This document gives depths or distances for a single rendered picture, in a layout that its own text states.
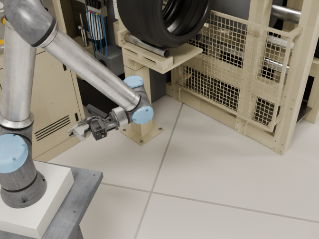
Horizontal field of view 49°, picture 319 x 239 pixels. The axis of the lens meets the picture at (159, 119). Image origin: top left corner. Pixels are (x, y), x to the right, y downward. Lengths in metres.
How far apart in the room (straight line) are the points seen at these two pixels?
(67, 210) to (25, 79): 0.60
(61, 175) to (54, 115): 1.00
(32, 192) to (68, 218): 0.19
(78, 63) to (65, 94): 1.36
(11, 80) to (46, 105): 1.13
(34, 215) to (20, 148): 0.30
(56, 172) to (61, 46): 0.68
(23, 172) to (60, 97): 1.16
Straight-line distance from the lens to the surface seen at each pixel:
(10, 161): 1.42
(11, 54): 1.36
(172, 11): 2.34
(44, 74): 2.42
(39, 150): 2.67
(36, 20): 1.15
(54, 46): 1.18
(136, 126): 2.77
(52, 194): 1.60
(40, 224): 1.54
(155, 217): 2.28
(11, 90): 1.44
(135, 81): 1.50
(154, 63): 2.10
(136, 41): 2.17
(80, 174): 1.76
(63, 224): 1.59
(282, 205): 2.42
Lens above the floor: 1.85
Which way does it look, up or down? 38 degrees down
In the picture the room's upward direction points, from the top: 3 degrees counter-clockwise
